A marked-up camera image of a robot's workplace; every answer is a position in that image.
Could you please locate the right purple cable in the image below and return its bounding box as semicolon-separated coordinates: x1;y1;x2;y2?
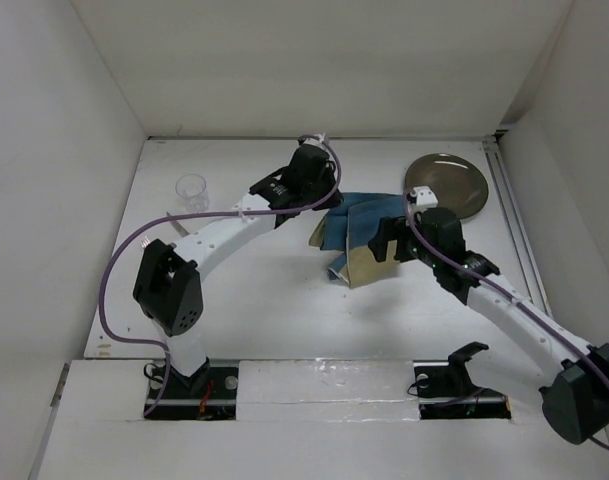
403;189;609;454

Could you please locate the clear plastic cup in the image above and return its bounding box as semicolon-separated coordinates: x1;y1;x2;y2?
175;174;210;213

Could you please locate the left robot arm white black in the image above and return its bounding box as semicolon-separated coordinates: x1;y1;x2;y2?
133;135;342;397

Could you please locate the dark olive round plate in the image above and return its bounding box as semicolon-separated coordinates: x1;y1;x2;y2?
404;153;489;220

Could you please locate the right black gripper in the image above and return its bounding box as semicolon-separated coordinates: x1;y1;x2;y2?
366;215;441;269

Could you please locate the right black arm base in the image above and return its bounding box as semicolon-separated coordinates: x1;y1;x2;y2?
406;342;512;420

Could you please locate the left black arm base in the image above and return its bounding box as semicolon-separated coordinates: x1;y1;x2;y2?
143;360;240;421

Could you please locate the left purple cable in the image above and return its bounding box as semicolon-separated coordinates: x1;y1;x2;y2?
97;132;344;416

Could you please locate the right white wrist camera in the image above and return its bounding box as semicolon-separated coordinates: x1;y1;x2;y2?
405;186;439;212

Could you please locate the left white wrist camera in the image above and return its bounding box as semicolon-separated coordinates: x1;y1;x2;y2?
298;134;328;150

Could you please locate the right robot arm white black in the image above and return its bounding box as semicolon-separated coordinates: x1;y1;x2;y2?
368;207;609;445

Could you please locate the pink handled knife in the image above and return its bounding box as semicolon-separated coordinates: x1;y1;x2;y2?
166;212;190;238

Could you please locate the purple cable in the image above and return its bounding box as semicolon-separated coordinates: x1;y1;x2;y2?
403;189;609;454
97;132;344;416

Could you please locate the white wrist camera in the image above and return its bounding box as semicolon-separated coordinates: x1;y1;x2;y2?
405;186;439;212
298;134;328;150

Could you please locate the aluminium rail right side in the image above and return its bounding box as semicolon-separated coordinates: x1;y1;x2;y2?
482;135;552;314

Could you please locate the blue beige cloth placemat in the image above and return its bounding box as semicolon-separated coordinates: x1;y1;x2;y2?
308;192;404;289

